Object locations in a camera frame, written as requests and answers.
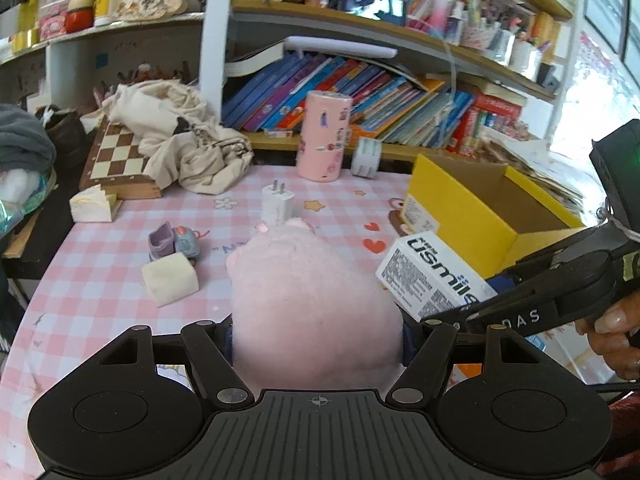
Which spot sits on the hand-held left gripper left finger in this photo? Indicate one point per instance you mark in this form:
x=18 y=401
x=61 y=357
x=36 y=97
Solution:
x=210 y=355

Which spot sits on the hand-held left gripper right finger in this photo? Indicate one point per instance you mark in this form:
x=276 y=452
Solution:
x=425 y=360

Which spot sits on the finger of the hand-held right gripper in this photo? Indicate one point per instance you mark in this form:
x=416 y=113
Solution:
x=530 y=262
x=480 y=317

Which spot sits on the white orange toothpaste box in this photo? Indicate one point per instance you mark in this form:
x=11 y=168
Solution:
x=430 y=270

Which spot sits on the yellow cardboard box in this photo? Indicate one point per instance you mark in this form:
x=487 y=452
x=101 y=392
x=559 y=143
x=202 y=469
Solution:
x=465 y=220

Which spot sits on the white sponge block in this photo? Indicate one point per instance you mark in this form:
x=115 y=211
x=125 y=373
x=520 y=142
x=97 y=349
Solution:
x=170 y=280

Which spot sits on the pink fluffy pouch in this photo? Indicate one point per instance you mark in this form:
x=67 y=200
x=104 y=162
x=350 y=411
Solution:
x=310 y=310

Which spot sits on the purple grey toy car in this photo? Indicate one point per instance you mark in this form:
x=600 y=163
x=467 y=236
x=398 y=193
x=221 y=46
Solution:
x=175 y=242

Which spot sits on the white charger plug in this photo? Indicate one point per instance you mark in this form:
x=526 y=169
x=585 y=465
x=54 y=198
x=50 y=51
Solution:
x=275 y=207

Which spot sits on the pink checkered desktop mat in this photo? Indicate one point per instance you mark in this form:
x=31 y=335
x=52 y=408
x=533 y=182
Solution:
x=100 y=280

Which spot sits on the person's right hand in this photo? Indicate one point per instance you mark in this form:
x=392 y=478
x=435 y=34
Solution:
x=615 y=345

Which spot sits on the pile of papers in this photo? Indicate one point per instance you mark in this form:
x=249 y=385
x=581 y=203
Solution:
x=540 y=170

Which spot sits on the small black stand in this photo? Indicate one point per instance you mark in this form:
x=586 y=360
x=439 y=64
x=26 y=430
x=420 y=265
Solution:
x=548 y=78

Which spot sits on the white wedge-shaped box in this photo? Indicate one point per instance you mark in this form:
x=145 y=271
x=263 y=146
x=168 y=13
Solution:
x=90 y=205

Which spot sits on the clear tape roll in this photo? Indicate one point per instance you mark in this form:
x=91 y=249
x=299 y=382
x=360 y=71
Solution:
x=366 y=157

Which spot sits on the beige cloth bag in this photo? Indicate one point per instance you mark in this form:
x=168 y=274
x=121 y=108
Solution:
x=200 y=160

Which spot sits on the white pen holder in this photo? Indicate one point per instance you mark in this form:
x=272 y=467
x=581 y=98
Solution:
x=525 y=60

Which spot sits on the wooden chess board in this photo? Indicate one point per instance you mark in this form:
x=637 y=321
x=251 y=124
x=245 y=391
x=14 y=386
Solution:
x=115 y=155

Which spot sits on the row of colourful books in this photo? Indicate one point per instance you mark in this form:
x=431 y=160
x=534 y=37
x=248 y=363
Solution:
x=375 y=100

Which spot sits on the flat white orange box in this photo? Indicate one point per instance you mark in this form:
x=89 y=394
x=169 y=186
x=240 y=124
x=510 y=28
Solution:
x=278 y=134

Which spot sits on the patterned pen holder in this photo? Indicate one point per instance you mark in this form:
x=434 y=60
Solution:
x=474 y=35

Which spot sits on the pink cylinder container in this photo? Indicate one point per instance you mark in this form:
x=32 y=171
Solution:
x=325 y=135

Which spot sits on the clear plastic bag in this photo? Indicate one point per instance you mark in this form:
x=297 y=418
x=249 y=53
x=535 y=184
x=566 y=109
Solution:
x=20 y=200

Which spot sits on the dark brown bag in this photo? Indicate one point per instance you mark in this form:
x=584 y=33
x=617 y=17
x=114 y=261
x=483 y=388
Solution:
x=67 y=132

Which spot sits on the pink white bottle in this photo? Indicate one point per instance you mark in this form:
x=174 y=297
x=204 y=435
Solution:
x=444 y=10

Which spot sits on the grey cloth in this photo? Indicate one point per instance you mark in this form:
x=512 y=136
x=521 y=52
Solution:
x=22 y=140

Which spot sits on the white lamp bar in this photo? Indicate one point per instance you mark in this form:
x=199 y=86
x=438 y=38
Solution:
x=340 y=47

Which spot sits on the phone with lit screen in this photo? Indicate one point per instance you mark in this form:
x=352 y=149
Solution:
x=372 y=6

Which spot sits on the white wooden bookshelf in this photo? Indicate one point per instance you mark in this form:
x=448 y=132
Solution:
x=215 y=35

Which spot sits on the red round doll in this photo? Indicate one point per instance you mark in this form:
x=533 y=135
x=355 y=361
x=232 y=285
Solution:
x=79 y=17

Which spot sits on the pink gift box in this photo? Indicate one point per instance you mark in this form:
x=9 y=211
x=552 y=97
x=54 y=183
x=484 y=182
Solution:
x=52 y=22

